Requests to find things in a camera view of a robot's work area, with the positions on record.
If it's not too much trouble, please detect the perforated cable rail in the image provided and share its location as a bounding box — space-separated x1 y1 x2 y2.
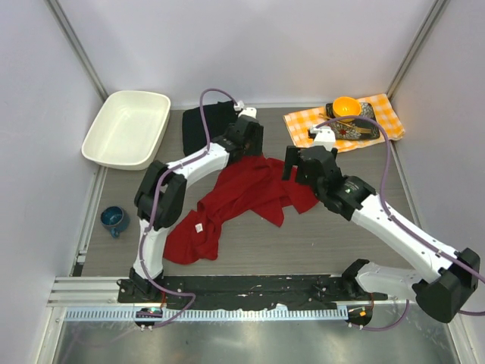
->
64 305 348 322

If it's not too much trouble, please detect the orange bowl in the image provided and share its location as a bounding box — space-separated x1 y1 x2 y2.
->
332 96 361 121

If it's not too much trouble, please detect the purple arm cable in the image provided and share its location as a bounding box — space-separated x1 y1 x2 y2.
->
136 88 243 329
314 116 485 331

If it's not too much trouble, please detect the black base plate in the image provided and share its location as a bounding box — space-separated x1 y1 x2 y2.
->
117 275 387 311

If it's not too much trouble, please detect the blue ceramic mug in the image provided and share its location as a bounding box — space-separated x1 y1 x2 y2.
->
100 206 130 238

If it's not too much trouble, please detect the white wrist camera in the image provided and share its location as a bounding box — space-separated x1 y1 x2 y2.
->
308 126 336 152
233 101 257 118

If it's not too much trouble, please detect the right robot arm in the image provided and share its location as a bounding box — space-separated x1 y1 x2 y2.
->
283 146 480 323

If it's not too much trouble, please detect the folded black t-shirt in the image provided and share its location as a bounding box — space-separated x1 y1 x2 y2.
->
182 101 238 156

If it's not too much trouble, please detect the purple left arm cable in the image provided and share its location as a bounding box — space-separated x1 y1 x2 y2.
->
136 88 243 329

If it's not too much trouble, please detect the red t-shirt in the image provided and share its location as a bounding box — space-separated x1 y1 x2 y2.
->
163 155 318 265

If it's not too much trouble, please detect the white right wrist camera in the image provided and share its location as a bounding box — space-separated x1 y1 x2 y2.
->
308 126 336 152

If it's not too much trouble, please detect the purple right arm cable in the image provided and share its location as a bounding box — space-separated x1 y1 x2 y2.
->
314 116 485 331

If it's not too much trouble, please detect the white rectangular tray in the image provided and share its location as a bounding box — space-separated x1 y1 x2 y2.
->
81 90 171 171

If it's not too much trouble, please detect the yellow checkered cloth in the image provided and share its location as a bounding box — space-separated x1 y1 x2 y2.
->
283 94 405 152

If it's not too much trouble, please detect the black floral plate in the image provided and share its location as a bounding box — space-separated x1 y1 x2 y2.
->
307 102 380 140

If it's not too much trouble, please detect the wooden chopstick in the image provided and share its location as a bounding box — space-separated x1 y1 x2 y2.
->
318 113 371 134

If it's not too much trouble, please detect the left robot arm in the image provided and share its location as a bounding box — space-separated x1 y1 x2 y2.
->
129 115 264 303

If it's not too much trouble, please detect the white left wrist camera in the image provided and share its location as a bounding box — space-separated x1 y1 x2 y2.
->
233 101 257 118

